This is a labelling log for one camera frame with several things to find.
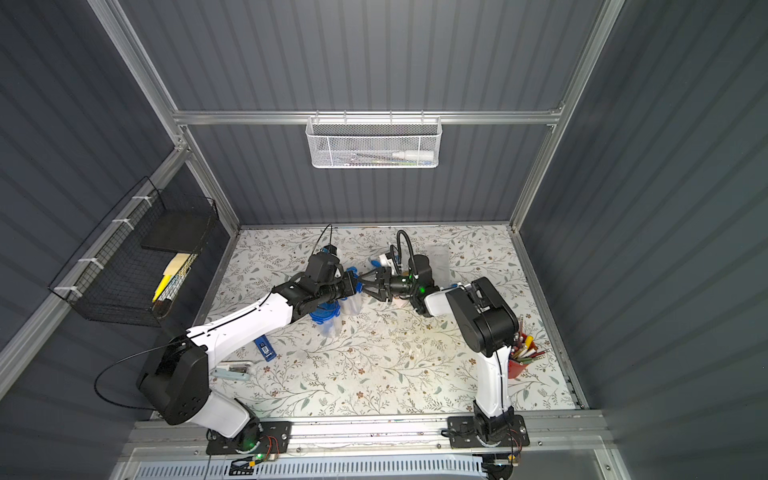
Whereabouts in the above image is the white bottle brown cap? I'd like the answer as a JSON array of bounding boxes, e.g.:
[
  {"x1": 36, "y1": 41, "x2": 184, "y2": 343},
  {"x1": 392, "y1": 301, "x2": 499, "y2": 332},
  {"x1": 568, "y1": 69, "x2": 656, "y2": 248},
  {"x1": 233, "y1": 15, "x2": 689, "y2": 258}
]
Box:
[{"x1": 390, "y1": 298, "x2": 410, "y2": 309}]

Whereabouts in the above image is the blue-lid clear container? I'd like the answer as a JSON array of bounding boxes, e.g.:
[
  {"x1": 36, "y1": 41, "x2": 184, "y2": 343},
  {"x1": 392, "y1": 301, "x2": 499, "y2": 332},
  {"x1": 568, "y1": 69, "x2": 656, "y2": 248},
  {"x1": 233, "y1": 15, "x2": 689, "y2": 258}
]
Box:
[
  {"x1": 310, "y1": 302, "x2": 341, "y2": 337},
  {"x1": 339, "y1": 267, "x2": 363, "y2": 316},
  {"x1": 426, "y1": 245, "x2": 452, "y2": 288}
]

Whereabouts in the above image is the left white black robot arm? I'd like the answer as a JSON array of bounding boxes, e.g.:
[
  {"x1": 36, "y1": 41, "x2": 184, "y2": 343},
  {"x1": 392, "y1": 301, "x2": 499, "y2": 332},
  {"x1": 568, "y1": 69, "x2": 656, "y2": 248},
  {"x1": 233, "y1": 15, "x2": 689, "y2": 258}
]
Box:
[{"x1": 136, "y1": 271, "x2": 357, "y2": 439}]

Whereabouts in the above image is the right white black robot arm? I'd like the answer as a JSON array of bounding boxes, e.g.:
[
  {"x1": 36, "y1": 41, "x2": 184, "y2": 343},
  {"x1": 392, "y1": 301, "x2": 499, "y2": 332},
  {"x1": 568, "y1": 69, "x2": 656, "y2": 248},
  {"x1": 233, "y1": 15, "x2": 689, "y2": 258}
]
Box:
[{"x1": 359, "y1": 254, "x2": 520, "y2": 422}]

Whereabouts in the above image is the white tube in basket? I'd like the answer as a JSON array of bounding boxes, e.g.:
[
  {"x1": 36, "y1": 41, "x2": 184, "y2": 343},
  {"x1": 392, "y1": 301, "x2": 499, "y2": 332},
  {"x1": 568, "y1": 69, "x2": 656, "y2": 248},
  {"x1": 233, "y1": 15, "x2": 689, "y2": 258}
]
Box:
[{"x1": 391, "y1": 150, "x2": 435, "y2": 165}]

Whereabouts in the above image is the small silver teal stapler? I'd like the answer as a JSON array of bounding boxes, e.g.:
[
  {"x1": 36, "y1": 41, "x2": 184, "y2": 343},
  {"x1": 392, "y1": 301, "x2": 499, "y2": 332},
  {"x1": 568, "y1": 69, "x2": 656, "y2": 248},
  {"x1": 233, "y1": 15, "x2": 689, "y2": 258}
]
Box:
[{"x1": 211, "y1": 361, "x2": 254, "y2": 382}]

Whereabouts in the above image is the red pencil cup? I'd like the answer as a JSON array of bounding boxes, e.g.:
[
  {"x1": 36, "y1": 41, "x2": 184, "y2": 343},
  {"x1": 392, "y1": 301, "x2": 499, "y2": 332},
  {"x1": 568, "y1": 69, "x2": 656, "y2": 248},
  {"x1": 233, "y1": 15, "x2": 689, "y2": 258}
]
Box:
[{"x1": 507, "y1": 333, "x2": 547, "y2": 380}]

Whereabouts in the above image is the yellow sticky notes pad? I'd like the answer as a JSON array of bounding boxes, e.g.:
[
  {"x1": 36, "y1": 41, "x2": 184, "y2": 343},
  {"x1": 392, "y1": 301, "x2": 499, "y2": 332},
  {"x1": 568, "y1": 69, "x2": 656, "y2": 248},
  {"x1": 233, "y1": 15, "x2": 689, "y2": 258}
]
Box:
[{"x1": 163, "y1": 253, "x2": 196, "y2": 277}]

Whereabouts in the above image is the yellow marker in basket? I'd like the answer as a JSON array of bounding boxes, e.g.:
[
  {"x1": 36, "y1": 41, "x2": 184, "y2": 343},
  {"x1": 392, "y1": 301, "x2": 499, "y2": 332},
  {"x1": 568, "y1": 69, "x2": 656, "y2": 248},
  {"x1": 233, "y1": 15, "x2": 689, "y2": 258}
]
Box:
[{"x1": 152, "y1": 275, "x2": 173, "y2": 302}]

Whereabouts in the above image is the black notebook in basket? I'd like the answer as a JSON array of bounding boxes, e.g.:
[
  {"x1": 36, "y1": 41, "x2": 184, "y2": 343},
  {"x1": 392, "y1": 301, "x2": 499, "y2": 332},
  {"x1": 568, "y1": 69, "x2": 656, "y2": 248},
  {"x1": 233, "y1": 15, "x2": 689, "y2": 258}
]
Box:
[{"x1": 140, "y1": 211, "x2": 211, "y2": 254}]

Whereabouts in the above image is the white ventilated front panel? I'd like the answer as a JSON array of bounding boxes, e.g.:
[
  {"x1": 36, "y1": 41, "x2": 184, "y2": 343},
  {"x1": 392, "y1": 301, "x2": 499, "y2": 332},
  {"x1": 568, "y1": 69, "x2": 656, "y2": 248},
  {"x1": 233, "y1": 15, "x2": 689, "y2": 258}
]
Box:
[{"x1": 133, "y1": 454, "x2": 486, "y2": 479}]

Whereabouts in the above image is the white wire mesh basket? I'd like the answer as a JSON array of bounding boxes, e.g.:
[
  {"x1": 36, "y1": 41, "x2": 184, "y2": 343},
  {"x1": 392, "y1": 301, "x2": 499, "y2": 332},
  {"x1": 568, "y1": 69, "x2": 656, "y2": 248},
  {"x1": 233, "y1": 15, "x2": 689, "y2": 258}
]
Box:
[{"x1": 305, "y1": 118, "x2": 443, "y2": 169}]

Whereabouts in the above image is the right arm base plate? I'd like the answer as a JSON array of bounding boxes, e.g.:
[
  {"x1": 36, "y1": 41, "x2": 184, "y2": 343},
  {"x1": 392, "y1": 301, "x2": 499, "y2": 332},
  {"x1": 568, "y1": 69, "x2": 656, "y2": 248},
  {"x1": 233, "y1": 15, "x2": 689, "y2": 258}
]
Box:
[{"x1": 441, "y1": 414, "x2": 530, "y2": 451}]

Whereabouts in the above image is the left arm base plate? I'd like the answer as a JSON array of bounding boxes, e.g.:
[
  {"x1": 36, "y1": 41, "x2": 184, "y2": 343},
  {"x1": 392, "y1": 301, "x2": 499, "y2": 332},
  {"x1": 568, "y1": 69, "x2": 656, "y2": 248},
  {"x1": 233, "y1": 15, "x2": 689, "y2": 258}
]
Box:
[{"x1": 206, "y1": 420, "x2": 293, "y2": 458}]

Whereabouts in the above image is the black wire wall basket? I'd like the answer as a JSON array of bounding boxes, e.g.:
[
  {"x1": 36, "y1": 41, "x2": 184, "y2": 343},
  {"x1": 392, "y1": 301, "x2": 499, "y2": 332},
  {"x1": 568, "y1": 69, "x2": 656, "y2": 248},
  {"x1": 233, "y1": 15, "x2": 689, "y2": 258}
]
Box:
[{"x1": 49, "y1": 182, "x2": 223, "y2": 328}]

